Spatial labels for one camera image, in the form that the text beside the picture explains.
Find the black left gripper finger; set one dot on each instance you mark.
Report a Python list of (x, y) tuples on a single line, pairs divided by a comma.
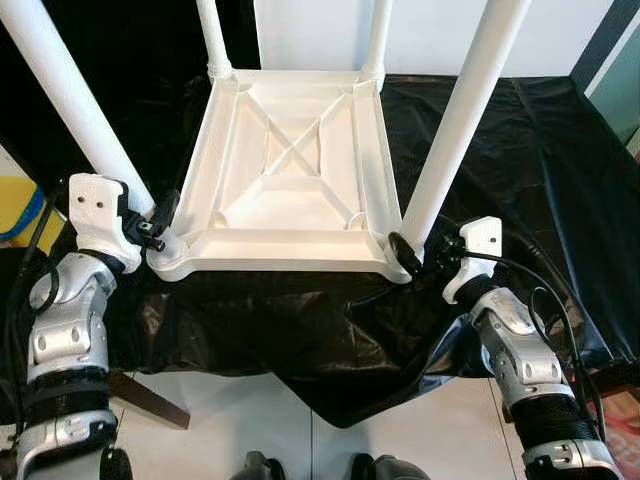
[(165, 208)]

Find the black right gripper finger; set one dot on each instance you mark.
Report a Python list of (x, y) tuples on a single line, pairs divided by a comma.
[(405, 253)]

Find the white plastic table top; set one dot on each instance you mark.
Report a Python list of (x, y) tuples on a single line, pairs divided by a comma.
[(290, 215)]

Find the white plastic table leg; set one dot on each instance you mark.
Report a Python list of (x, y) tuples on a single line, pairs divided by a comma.
[(70, 90), (460, 110), (378, 35), (212, 35)]

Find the black plastic table cover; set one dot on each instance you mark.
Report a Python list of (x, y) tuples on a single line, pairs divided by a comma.
[(520, 180)]

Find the yellow and blue box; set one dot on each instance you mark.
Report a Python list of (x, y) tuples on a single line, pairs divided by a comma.
[(15, 200)]

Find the brown wooden table leg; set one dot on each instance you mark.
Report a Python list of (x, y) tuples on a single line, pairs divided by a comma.
[(150, 400)]

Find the dark grey robot right leg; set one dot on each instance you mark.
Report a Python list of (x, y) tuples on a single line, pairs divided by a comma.
[(390, 468)]

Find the dark grey robot leg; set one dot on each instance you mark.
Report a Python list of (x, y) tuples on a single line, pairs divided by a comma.
[(258, 467), (390, 468)]

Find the pink shopping bag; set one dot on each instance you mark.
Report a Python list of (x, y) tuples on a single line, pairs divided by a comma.
[(625, 430)]

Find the dark grey robot left leg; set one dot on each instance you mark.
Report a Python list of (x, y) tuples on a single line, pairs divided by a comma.
[(258, 467)]

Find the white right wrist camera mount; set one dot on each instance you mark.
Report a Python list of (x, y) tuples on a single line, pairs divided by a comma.
[(480, 240)]

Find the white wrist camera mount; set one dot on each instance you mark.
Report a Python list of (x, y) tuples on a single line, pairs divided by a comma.
[(480, 240), (95, 205)]

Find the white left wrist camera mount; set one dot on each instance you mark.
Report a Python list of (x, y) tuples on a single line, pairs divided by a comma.
[(95, 205)]

